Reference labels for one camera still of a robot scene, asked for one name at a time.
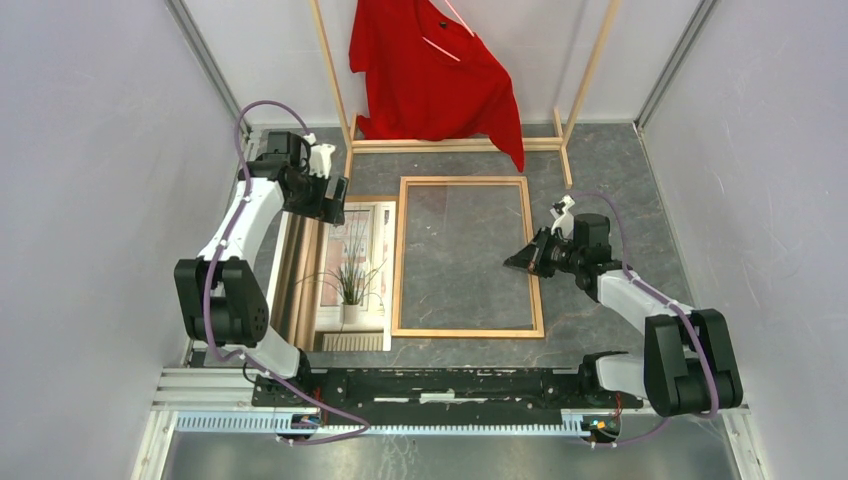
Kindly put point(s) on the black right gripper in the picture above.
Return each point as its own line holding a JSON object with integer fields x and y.
{"x": 532, "y": 257}

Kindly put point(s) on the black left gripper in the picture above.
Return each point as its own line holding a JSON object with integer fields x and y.
{"x": 323, "y": 209}

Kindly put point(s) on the brown wooden picture frame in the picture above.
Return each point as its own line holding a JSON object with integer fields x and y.
{"x": 453, "y": 235}

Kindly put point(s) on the plant photo print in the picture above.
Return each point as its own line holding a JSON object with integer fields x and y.
{"x": 331, "y": 287}

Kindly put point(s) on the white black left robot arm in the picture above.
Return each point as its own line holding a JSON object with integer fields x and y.
{"x": 221, "y": 301}

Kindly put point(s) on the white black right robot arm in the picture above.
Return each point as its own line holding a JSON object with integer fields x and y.
{"x": 687, "y": 364}

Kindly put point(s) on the light wooden clothes rack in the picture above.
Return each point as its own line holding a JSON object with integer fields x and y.
{"x": 556, "y": 143}

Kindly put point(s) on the red t-shirt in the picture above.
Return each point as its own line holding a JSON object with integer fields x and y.
{"x": 414, "y": 93}

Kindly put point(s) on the pink clothes hanger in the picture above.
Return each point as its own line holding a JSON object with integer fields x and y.
{"x": 444, "y": 30}

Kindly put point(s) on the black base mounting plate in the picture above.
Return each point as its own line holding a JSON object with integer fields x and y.
{"x": 439, "y": 397}

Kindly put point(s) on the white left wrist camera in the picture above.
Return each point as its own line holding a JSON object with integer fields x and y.
{"x": 320, "y": 157}

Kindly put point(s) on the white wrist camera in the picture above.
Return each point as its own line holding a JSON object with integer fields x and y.
{"x": 563, "y": 215}
{"x": 320, "y": 157}

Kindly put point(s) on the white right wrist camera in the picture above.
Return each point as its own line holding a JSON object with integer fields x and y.
{"x": 563, "y": 215}

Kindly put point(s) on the aluminium rail frame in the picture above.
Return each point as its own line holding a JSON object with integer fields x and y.
{"x": 688, "y": 448}

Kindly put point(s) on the grey slotted cable duct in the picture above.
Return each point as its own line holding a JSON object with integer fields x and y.
{"x": 306, "y": 423}

